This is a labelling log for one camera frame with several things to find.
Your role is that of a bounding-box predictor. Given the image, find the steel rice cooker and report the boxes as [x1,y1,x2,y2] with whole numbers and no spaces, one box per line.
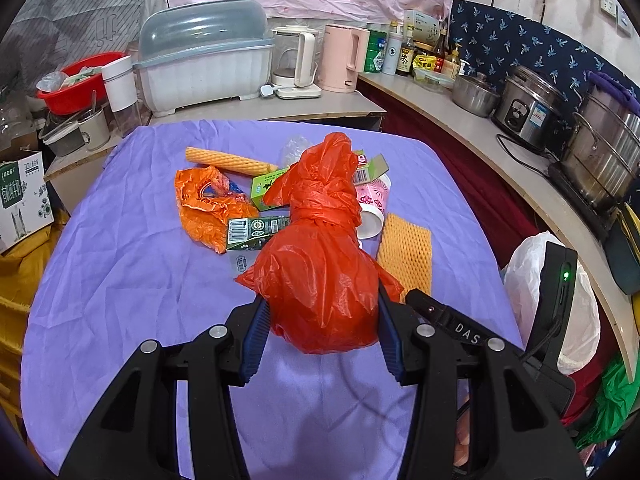
[491,64,567,154]

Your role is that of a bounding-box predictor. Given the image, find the person right hand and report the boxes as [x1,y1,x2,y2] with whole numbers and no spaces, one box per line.
[454,396,471,468]

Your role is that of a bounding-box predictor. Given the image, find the orange foam net sleeve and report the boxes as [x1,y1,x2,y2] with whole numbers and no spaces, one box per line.
[376,214,433,304]

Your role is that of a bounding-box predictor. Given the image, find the dish rack with grey lid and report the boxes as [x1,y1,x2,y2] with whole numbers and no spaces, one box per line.
[134,0,274,116]

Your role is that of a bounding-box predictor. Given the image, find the green plastic bag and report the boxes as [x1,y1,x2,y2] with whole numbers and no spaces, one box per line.
[576,356,639,450]

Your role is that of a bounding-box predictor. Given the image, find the green tin can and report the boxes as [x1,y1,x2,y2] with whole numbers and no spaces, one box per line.
[363,29,387,73]

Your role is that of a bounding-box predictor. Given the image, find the green tea carton box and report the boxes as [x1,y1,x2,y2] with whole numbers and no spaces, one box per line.
[250,151,392,211]

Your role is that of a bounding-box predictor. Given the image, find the clear plastic wrap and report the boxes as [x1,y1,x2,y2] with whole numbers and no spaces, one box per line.
[279,136,311,168]

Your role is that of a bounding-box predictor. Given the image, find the white thermos bottle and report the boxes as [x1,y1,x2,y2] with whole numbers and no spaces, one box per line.
[381,21,402,75]

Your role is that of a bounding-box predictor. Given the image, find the soy sauce bottle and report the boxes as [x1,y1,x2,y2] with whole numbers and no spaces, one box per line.
[396,24,414,76]

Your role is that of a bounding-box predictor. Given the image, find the cardboard box green print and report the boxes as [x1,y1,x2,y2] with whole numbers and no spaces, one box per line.
[0,153,54,252]

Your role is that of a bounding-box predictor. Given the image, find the black power cable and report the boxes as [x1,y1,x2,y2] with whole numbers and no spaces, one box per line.
[494,132,554,179]

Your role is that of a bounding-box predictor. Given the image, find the small steel pot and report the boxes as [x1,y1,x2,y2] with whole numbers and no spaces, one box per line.
[451,73,500,118]

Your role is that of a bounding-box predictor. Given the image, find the navy floral cloth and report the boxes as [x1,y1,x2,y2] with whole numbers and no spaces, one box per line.
[449,0,639,117]

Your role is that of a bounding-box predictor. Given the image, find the purple tablecloth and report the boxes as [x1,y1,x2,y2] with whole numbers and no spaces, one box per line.
[21,120,521,479]

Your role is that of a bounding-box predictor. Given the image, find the pink electric kettle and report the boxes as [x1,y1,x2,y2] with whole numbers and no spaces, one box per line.
[318,24,370,93]

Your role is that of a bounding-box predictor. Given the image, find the white cup container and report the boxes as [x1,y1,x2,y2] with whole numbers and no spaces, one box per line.
[101,55,142,138]

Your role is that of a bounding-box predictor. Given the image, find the orange printed snack bag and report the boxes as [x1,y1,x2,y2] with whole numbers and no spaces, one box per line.
[174,166,259,254]

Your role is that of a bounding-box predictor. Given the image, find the large steel steamer pot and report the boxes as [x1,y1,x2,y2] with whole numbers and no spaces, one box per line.
[561,72,639,211]

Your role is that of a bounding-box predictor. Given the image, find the black induction cooker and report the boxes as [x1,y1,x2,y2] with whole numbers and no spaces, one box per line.
[547,162,613,243]

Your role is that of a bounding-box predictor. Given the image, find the blue yellow stacked basins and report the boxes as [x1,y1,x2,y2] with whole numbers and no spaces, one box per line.
[604,204,640,296]

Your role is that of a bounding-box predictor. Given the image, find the glass electric kettle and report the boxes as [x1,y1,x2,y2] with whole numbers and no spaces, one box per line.
[260,25,321,100]

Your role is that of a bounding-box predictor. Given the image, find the trash bin with white bag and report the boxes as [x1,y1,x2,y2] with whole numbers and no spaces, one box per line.
[501,232,601,376]

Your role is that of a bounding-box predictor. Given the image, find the red velvet curtain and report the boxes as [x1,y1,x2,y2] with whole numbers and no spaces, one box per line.
[357,81,620,428]

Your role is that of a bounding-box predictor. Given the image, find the dark green drink carton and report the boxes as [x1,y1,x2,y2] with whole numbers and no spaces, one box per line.
[227,216,290,250]

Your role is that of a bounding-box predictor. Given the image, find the red plastic basin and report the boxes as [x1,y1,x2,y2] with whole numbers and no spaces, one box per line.
[36,51,125,116]

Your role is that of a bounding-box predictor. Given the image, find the pink white paper cup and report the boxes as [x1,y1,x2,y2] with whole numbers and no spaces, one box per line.
[356,174,392,240]

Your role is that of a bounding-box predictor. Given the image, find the red plastic bag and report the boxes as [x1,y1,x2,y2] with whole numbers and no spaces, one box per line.
[237,132,398,354]

